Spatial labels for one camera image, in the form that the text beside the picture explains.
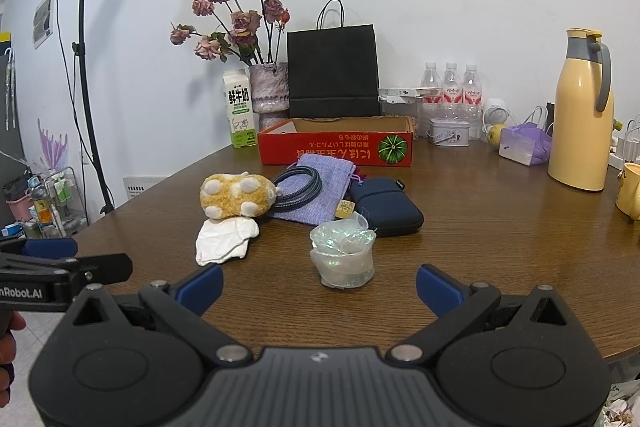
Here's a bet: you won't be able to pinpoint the clear water bottle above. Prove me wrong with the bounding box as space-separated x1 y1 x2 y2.
461 64 485 140
442 62 463 120
419 62 444 138

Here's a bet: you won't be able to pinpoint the purple gift bag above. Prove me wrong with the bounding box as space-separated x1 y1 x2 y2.
499 107 553 166

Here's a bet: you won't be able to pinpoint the white round device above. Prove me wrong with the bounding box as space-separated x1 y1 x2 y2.
482 98 511 125

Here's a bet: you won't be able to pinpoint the purple fuzzy vase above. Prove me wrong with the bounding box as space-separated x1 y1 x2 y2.
248 62 291 132

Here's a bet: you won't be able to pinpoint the navy zip case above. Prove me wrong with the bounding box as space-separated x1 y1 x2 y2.
348 177 425 238

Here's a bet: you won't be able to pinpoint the iridescent plastic wrap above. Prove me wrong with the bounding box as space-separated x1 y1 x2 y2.
309 213 377 289

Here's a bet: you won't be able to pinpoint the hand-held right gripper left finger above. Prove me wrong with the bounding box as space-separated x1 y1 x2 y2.
62 264 253 364

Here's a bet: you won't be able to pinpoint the pink basket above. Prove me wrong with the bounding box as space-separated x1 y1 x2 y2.
5 194 36 223

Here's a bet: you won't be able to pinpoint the yellow plush toy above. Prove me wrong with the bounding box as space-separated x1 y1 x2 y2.
200 172 283 220

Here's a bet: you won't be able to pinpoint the white tissue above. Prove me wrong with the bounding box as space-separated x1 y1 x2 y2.
195 216 261 267

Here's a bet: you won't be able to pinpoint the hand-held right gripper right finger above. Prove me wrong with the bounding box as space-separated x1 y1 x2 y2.
385 263 573 364

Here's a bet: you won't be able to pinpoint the purple drawstring pouch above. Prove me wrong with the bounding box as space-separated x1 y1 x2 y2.
267 153 357 227

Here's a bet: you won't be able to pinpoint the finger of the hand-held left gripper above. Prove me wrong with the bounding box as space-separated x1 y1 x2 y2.
0 236 79 259
0 253 134 285

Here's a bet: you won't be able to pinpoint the yellow thermos jug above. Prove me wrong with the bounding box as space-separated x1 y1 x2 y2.
547 28 615 192

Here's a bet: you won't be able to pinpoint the wall poster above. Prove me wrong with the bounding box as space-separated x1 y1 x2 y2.
32 0 55 50

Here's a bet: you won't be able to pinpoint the metal shelf cart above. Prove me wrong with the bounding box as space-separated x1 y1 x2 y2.
0 167 88 238

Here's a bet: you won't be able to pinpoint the black paper bag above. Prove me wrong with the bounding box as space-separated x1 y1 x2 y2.
286 0 381 118

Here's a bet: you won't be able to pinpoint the crumpled paper waste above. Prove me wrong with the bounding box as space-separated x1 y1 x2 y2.
602 379 640 427

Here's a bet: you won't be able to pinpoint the red cardboard box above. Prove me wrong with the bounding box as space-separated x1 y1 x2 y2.
257 116 416 168

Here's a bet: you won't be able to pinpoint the white power strip with cables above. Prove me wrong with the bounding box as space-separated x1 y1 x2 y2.
429 117 471 148

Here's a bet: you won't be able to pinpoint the yellow mug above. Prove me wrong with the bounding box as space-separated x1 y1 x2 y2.
615 162 640 220

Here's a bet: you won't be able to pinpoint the person's left hand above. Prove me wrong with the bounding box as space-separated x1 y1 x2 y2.
0 313 27 403

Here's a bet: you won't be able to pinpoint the grey braided cable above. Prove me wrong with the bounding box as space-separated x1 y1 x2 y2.
270 169 323 212

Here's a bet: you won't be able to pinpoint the purple flower wall decal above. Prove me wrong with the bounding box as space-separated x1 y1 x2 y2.
36 117 71 172

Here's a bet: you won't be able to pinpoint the white green milk carton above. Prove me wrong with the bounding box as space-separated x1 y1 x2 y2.
222 69 260 149

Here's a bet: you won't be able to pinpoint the flat white box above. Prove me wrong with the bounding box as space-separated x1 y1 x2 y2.
378 87 426 104

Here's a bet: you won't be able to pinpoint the dried pink roses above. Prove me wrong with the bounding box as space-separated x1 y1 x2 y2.
170 0 291 68

